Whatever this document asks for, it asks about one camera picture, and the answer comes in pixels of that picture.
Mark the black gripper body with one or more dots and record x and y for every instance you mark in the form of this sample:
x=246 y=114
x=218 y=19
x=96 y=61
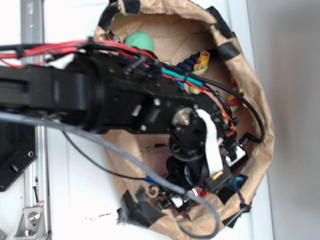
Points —
x=195 y=136

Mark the yellow rubber duck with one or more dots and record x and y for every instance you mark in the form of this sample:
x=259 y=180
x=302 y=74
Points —
x=202 y=194

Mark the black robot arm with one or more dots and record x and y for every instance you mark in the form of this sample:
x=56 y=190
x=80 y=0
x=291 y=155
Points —
x=112 y=86

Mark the brown paper bag bin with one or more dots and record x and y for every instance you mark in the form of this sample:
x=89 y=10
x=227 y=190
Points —
x=181 y=28

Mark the green rubber ball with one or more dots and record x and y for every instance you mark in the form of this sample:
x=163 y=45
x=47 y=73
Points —
x=140 y=40

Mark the multicolour rope ring toy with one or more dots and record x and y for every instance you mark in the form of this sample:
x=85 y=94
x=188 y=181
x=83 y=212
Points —
x=233 y=101

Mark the navy blue rope toy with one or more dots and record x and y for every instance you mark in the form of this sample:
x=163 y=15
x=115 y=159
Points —
x=190 y=61

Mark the aluminium rail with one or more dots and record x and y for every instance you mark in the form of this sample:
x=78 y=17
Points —
x=36 y=183

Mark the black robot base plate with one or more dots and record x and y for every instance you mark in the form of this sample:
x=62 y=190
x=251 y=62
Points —
x=17 y=151

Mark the metal corner bracket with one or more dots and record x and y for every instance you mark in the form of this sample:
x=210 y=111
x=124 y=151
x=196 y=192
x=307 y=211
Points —
x=32 y=224

